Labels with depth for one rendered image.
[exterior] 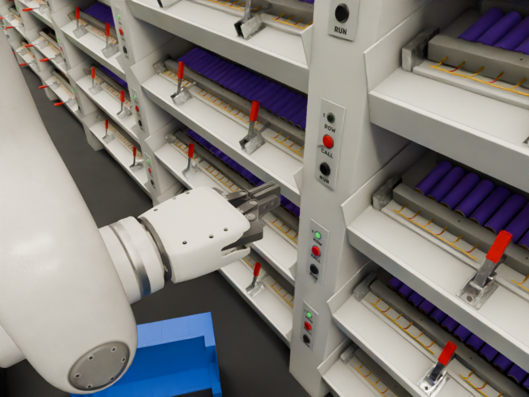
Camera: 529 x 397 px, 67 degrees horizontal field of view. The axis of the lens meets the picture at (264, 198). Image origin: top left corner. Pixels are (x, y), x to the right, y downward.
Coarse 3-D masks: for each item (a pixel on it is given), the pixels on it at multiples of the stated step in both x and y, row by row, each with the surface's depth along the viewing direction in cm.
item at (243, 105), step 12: (168, 60) 99; (192, 72) 92; (204, 84) 87; (216, 84) 86; (216, 96) 86; (228, 96) 82; (240, 108) 80; (264, 120) 74; (276, 120) 73; (288, 132) 70; (300, 132) 69; (300, 144) 69
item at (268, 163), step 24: (168, 48) 101; (192, 48) 105; (144, 72) 100; (168, 72) 100; (168, 96) 93; (192, 120) 84; (216, 120) 82; (240, 120) 80; (216, 144) 82; (264, 144) 73; (288, 144) 71; (264, 168) 69; (288, 168) 67; (288, 192) 66
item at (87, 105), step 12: (60, 0) 141; (72, 0) 143; (60, 36) 149; (60, 48) 156; (72, 48) 151; (72, 60) 153; (72, 84) 162; (84, 96) 162; (84, 108) 164; (96, 108) 167; (96, 144) 175
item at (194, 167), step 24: (168, 144) 113; (192, 144) 97; (168, 168) 109; (192, 168) 100; (216, 168) 99; (240, 168) 96; (264, 216) 87; (288, 216) 82; (264, 240) 83; (288, 240) 80; (288, 264) 78
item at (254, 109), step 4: (256, 100) 69; (252, 104) 69; (256, 104) 68; (252, 108) 69; (256, 108) 69; (252, 112) 70; (256, 112) 69; (252, 116) 70; (256, 116) 70; (252, 120) 70; (256, 120) 70; (252, 124) 70; (252, 128) 71; (248, 132) 72; (252, 132) 71; (248, 136) 72; (252, 136) 72
